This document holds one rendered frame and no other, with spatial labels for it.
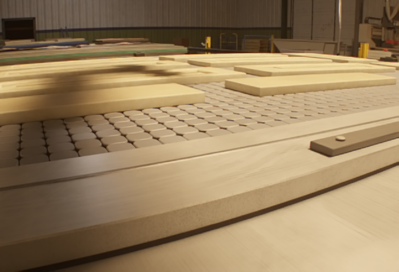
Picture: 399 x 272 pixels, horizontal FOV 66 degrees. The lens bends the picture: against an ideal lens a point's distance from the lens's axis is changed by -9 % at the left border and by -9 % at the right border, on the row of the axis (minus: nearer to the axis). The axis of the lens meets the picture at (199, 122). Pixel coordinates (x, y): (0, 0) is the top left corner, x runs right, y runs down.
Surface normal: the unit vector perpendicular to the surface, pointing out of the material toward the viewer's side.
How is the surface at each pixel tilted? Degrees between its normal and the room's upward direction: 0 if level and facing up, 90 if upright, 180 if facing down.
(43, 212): 0
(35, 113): 90
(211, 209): 90
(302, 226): 0
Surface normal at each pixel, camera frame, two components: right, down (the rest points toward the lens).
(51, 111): 0.47, 0.22
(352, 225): 0.00, -0.97
